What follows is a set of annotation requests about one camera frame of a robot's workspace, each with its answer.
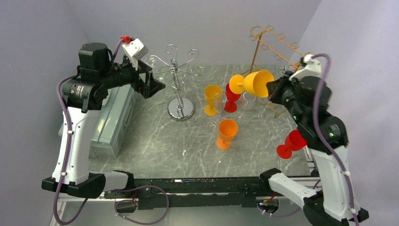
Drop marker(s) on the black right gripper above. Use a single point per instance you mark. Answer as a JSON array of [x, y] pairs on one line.
[[275, 86]]

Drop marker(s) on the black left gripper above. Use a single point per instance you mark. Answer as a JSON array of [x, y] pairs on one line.
[[150, 86]]

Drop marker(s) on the clear ribbed wine glass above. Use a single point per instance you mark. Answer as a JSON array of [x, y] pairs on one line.
[[151, 61]]

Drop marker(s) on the orange plastic goblet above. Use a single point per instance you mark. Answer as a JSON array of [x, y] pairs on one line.
[[227, 130], [211, 93], [254, 83]]

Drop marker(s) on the red plastic goblet back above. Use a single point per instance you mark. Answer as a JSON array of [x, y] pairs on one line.
[[232, 98]]

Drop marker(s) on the red plastic goblet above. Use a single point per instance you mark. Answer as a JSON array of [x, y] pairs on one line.
[[232, 98], [293, 142]]

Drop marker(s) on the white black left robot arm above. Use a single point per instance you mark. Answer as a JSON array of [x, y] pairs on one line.
[[81, 97]]

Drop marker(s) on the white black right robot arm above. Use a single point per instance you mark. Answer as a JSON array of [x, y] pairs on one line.
[[326, 137]]

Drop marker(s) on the chrome wine glass rack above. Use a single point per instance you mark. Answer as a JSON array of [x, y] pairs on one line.
[[180, 108]]

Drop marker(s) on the clear wine glass right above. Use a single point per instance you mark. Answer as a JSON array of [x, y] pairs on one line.
[[247, 101]]

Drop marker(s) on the gold wine glass rack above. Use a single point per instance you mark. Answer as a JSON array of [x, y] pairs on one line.
[[274, 52]]

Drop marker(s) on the clear wine glass centre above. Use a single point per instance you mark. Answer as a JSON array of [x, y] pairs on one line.
[[219, 104]]

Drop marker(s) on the red plastic goblet lying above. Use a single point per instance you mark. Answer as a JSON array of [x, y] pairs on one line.
[[293, 142]]

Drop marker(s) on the green plastic storage box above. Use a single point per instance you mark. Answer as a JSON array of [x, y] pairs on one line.
[[112, 124]]

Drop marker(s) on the orange plastic goblet back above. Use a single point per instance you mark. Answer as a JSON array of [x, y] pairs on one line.
[[211, 93]]

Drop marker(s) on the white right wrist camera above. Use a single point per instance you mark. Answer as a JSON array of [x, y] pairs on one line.
[[312, 68]]

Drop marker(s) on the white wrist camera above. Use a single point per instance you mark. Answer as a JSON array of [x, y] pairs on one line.
[[134, 49], [312, 68]]

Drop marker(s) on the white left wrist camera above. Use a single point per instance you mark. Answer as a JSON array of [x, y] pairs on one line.
[[134, 49]]

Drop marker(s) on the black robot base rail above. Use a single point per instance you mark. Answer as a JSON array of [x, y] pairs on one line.
[[246, 192]]

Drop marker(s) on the aluminium frame rail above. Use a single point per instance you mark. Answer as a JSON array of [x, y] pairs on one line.
[[309, 200]]

